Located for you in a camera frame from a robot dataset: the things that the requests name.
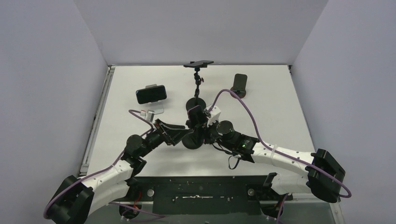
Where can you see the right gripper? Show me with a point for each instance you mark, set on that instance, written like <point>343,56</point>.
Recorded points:
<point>209,131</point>

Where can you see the tall black tripod stand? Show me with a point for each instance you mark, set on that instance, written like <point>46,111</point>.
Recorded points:
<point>196,100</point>

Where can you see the phone on white stand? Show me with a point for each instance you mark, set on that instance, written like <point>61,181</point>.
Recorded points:
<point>142,96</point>

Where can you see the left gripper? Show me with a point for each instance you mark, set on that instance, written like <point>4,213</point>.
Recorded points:
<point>173,135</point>

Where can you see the white metal phone stand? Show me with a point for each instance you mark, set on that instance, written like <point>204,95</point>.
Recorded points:
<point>157,108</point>

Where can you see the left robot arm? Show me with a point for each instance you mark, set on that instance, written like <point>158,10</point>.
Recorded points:
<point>77,198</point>

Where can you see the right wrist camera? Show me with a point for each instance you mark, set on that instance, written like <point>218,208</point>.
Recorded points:
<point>212,113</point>

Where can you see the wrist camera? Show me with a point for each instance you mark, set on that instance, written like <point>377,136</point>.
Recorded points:
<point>212,113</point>
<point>148,115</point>

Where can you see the black round base stand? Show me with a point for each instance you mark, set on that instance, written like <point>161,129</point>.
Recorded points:
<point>194,139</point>

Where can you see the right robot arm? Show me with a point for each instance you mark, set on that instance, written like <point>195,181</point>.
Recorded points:
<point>312,172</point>

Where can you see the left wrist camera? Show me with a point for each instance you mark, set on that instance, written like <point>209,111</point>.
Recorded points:
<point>148,115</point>

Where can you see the wooden base phone stand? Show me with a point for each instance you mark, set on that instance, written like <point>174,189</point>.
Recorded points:
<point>239,85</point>

